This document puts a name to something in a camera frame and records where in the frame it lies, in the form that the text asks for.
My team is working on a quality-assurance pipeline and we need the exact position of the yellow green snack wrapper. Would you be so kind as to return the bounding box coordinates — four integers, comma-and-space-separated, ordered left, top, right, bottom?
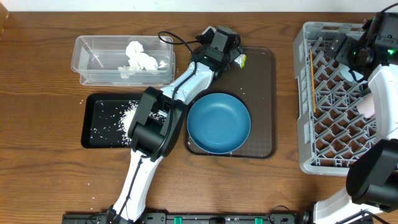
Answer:
234, 54, 247, 68

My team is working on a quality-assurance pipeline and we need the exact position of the light blue bowl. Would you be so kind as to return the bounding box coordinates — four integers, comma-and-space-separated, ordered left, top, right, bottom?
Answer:
339, 63, 363, 82

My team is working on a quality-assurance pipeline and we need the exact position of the pink plastic cup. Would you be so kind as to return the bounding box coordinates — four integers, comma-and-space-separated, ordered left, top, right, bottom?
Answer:
356, 93, 375, 118

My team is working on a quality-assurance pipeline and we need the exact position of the wooden chopstick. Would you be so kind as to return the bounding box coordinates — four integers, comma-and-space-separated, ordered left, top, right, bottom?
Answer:
309, 49, 317, 113

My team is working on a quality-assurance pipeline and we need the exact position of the dark blue plate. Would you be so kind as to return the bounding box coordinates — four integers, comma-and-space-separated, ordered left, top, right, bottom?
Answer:
187, 93, 251, 154

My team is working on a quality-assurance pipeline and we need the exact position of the white paper napkin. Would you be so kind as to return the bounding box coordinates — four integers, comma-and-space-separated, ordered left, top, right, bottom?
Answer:
118, 41, 158, 78

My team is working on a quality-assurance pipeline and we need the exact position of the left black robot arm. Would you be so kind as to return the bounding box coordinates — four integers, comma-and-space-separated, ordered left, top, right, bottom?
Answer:
106, 26, 243, 223

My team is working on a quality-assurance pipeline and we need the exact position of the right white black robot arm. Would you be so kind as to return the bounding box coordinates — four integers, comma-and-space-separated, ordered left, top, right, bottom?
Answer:
311, 9, 397, 223

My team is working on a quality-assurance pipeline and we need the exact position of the grey dishwasher rack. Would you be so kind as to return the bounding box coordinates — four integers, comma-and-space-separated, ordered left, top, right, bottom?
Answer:
294, 22, 376, 176

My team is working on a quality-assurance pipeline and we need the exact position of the pile of white rice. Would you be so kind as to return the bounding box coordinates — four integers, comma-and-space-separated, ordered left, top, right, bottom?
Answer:
90, 100, 167, 146

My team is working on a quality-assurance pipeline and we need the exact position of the clear plastic container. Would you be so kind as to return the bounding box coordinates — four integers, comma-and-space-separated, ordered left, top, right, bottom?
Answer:
71, 35, 175, 86

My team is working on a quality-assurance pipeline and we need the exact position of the black plastic tray bin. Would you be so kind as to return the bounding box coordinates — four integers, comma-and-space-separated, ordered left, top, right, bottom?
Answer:
81, 93, 142, 149

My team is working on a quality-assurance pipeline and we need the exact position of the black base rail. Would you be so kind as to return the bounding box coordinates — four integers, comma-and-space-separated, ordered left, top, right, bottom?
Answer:
62, 213, 313, 224

